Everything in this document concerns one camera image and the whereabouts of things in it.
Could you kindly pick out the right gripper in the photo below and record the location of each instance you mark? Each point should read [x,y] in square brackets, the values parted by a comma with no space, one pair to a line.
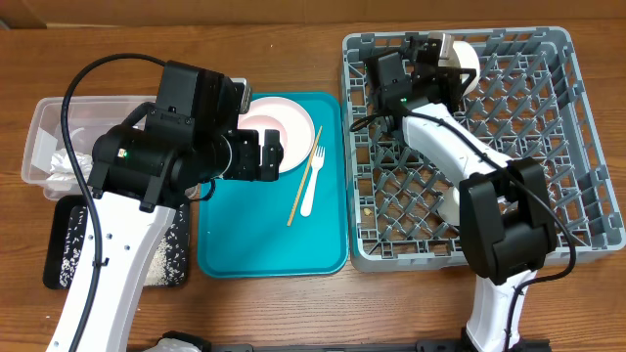
[466,72]

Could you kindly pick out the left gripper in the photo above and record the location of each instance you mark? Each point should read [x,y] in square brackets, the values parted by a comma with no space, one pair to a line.
[250,166]

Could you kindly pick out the white bowl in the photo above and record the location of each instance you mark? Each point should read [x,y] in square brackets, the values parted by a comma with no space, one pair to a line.
[464,56]

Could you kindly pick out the small pink bowl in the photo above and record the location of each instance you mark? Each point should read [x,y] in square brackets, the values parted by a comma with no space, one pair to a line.
[261,123]

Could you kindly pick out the pink plate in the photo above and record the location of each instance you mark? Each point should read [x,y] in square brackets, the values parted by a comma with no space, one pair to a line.
[297,122]

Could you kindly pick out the rice and peanut shells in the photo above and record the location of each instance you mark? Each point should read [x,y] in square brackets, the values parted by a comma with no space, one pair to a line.
[168,268]

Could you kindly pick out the white napkin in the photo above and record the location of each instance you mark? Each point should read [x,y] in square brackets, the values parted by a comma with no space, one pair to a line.
[61,169]

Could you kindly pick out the small white cup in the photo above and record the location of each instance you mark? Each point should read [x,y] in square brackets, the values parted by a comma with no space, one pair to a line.
[449,210]

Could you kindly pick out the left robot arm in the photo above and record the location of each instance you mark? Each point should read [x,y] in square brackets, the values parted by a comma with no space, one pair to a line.
[142,170]

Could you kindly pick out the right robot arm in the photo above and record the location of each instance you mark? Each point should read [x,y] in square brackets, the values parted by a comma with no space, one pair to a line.
[499,204]

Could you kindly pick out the grey dishwasher rack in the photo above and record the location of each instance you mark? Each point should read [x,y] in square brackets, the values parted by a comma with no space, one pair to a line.
[530,101]

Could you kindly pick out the white plastic fork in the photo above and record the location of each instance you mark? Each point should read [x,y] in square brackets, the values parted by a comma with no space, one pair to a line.
[316,165]

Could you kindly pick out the teal plastic tray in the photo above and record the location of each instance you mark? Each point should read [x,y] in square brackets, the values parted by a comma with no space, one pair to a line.
[250,230]

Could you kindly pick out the wooden chopstick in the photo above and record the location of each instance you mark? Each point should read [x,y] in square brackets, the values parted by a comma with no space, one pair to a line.
[304,176]

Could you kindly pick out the black plastic tray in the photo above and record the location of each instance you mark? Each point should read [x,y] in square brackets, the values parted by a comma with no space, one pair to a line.
[62,208]

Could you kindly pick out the clear plastic bin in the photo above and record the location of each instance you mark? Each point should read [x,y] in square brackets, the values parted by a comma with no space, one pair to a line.
[89,117]

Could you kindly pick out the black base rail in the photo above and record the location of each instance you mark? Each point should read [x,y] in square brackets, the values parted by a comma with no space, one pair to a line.
[174,341]

